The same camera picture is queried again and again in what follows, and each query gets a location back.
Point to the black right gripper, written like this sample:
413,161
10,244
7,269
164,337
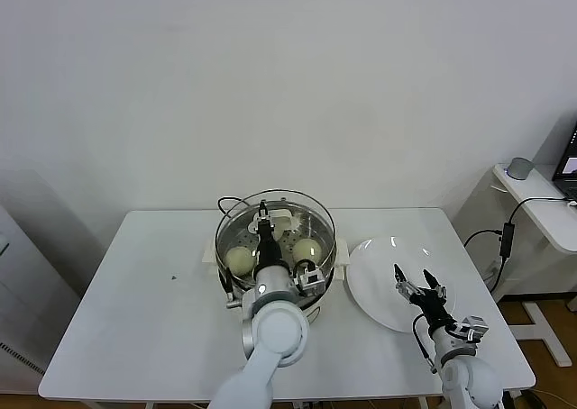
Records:
433,310

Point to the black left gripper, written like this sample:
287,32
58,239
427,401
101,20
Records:
268,249

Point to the white steamed baozi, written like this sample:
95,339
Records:
307,251
281,229
239,262

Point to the round glass pot lid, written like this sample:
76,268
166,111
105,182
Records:
311,229

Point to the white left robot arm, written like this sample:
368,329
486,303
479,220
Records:
275,328

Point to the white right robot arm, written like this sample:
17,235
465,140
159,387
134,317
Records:
464,373

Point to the stainless steel steamer basket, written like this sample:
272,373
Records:
333,256

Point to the white round plate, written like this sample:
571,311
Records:
374,287

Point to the black laptop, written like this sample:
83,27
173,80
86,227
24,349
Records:
567,166

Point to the white floor cabinet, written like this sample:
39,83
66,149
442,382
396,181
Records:
27,292

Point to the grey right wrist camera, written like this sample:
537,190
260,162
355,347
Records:
473,328

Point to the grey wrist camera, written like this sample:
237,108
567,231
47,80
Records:
310,279
473,328

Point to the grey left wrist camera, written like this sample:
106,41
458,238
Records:
310,279

